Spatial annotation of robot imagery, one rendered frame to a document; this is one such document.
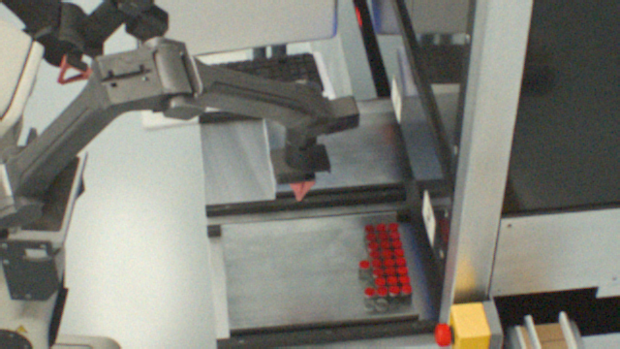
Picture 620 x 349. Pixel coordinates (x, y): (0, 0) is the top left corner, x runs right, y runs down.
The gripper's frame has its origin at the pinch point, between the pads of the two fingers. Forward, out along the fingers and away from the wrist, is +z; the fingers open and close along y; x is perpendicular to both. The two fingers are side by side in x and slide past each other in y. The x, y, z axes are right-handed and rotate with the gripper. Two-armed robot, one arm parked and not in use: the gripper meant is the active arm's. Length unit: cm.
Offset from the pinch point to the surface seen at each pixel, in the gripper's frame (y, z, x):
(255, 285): -9.2, 14.7, -7.7
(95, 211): -40, 107, 106
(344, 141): 15.5, 15.3, 28.8
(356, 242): 11.7, 14.4, -0.5
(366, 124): 21.3, 15.3, 33.1
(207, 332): -13, 105, 53
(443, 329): 17.9, -0.1, -34.5
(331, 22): 22, 19, 74
